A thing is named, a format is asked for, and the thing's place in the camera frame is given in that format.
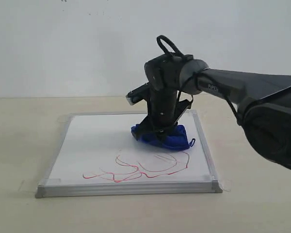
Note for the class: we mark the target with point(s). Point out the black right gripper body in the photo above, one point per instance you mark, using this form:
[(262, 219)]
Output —
[(163, 112)]

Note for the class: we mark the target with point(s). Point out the blue microfiber cloth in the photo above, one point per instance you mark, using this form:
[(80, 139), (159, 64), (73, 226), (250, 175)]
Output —
[(176, 140)]

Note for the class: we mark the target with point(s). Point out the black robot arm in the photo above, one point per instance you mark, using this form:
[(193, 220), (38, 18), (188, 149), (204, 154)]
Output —
[(261, 103)]

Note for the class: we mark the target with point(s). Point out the aluminium framed whiteboard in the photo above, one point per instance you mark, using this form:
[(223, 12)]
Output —
[(97, 156)]

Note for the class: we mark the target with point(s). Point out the clear tape front right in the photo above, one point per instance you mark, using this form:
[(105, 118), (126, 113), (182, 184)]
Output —
[(224, 185)]

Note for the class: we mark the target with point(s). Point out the clear tape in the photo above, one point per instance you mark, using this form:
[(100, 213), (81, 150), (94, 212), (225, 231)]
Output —
[(37, 186), (224, 185)]

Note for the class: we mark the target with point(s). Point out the clear tape front left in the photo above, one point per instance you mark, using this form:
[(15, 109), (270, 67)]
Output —
[(37, 186)]

